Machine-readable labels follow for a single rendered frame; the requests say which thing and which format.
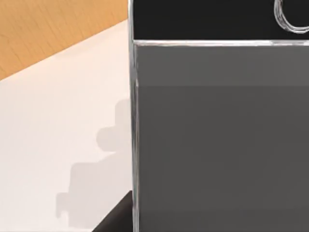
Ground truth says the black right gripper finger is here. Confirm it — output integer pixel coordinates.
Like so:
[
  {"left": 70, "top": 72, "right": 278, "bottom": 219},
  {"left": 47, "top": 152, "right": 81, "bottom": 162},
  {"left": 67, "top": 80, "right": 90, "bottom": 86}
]
[{"left": 92, "top": 190, "right": 134, "bottom": 232}]

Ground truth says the grey and black box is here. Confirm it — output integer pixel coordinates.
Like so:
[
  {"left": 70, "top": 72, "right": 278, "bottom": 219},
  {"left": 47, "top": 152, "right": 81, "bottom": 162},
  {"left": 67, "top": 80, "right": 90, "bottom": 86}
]
[{"left": 127, "top": 0, "right": 309, "bottom": 232}]

